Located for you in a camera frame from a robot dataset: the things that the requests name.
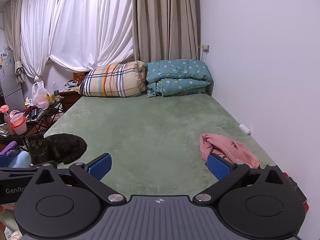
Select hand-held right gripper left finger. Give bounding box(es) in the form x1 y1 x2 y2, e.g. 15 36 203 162
32 153 127 205

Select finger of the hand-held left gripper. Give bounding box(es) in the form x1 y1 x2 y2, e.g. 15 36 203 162
0 166 38 178

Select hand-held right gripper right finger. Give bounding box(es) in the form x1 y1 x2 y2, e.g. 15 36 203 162
192 153 288 204

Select pink sweater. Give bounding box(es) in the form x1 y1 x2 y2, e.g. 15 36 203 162
199 133 261 173

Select light blue cloth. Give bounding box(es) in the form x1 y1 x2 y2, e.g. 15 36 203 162
9 151 32 168

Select purple cloth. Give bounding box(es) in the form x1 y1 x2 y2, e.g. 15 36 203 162
0 141 20 157

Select stack of books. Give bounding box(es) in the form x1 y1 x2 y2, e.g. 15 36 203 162
0 124 11 138

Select pink bucket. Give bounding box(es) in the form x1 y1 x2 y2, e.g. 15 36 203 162
10 116 27 135

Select black cat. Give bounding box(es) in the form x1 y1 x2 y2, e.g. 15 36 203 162
26 133 88 165

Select bed with green sheet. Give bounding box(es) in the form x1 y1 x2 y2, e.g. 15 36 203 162
0 93 308 240

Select black folding table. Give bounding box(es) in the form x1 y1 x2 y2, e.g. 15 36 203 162
0 97 65 145

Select wooden nightstand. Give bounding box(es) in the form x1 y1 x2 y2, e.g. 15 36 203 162
59 90 82 112

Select white plastic bag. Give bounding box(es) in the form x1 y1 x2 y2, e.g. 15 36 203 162
32 81 50 108

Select red box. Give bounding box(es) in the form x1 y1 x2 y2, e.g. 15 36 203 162
284 174 309 212

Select clear water bottle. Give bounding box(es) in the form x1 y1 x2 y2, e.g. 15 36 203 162
52 81 61 102

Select plaid quilt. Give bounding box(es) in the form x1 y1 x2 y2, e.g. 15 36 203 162
77 60 148 98

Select grey fridge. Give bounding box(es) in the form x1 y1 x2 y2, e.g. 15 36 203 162
0 50 25 105

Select orange patterned box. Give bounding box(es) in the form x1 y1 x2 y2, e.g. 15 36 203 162
73 72 87 83

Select teal floral quilt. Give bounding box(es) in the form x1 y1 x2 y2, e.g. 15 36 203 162
146 59 213 98

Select wide beige curtain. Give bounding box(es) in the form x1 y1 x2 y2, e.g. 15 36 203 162
132 0 202 64

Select white cable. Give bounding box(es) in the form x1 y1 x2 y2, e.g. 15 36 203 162
192 45 204 61

